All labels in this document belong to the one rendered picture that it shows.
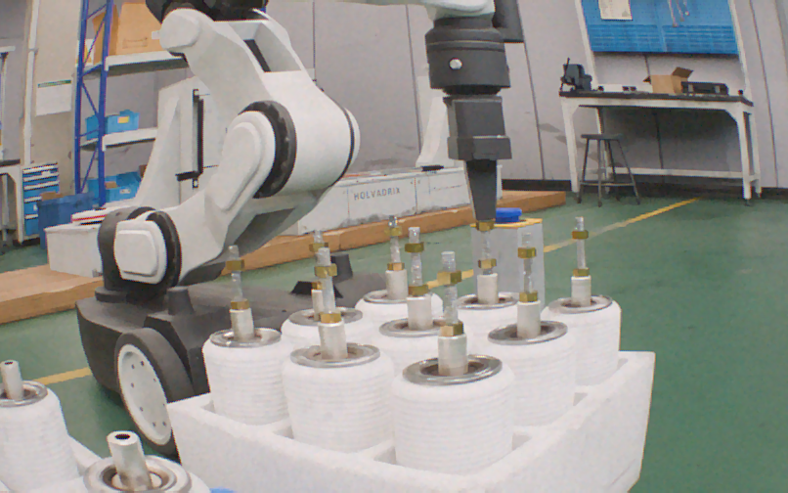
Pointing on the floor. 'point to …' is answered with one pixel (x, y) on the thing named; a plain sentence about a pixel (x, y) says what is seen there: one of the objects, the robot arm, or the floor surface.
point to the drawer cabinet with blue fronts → (32, 180)
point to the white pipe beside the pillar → (30, 83)
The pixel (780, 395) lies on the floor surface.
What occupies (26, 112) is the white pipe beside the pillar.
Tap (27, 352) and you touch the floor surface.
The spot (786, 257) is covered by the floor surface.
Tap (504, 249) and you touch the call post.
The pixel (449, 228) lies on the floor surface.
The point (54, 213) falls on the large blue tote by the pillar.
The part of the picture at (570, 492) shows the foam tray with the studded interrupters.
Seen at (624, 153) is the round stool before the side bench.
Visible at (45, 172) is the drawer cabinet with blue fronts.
